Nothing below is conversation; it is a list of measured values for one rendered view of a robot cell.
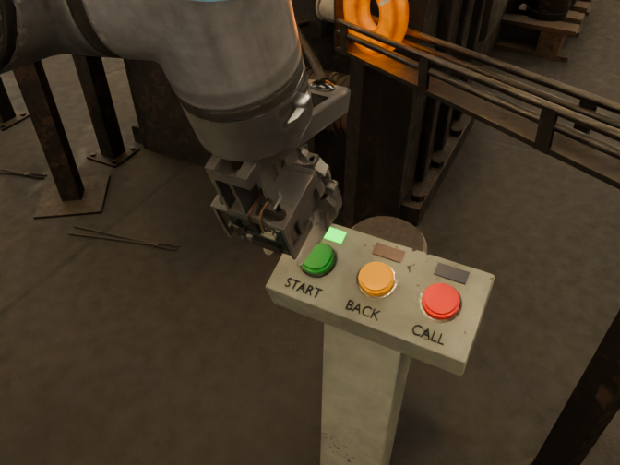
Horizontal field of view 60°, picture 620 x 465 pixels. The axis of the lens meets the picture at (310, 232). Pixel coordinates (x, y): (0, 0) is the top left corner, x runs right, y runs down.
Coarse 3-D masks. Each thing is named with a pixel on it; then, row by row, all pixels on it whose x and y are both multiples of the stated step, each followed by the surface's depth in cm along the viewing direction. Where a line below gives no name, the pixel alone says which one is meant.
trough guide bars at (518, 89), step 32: (416, 32) 94; (416, 64) 87; (448, 64) 80; (480, 96) 76; (512, 96) 71; (544, 96) 74; (576, 96) 70; (544, 128) 68; (576, 128) 72; (608, 128) 60
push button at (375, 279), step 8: (368, 264) 62; (376, 264) 61; (384, 264) 62; (360, 272) 61; (368, 272) 61; (376, 272) 61; (384, 272) 61; (392, 272) 61; (360, 280) 61; (368, 280) 60; (376, 280) 60; (384, 280) 60; (392, 280) 60; (368, 288) 60; (376, 288) 60; (384, 288) 60
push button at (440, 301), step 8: (432, 288) 59; (440, 288) 59; (448, 288) 58; (424, 296) 59; (432, 296) 58; (440, 296) 58; (448, 296) 58; (456, 296) 58; (424, 304) 58; (432, 304) 58; (440, 304) 58; (448, 304) 58; (456, 304) 57; (432, 312) 58; (440, 312) 57; (448, 312) 57; (456, 312) 58
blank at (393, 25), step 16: (352, 0) 100; (368, 0) 101; (384, 0) 93; (400, 0) 92; (352, 16) 102; (368, 16) 102; (384, 16) 95; (400, 16) 93; (352, 32) 104; (384, 32) 96; (400, 32) 95; (368, 48) 101
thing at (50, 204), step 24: (24, 72) 142; (24, 96) 146; (48, 96) 149; (48, 120) 152; (48, 144) 156; (72, 168) 164; (48, 192) 173; (72, 192) 168; (96, 192) 173; (48, 216) 164
